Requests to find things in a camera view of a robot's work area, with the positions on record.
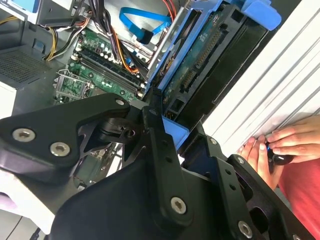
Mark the hard disk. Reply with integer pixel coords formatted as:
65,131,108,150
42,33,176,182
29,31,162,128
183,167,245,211
147,0,283,153

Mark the person left hand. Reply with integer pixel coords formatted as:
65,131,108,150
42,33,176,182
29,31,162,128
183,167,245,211
236,135,286,190

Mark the blue data wire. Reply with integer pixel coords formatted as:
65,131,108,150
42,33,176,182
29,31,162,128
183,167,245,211
119,6,173,46

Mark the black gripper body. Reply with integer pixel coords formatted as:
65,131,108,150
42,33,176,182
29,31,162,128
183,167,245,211
48,159,251,240

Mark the round black tool blue ring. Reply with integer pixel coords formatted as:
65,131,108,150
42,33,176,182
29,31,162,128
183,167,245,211
265,141,295,166

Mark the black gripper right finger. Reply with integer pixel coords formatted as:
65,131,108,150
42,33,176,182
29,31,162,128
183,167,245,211
178,123,316,240

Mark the red orange power wire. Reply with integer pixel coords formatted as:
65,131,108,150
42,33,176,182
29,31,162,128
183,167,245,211
161,0,177,21

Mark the person right hand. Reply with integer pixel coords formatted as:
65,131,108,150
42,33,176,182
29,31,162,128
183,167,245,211
266,114,320,161

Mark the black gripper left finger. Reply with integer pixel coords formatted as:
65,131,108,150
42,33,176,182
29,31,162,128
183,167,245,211
0,86,196,228

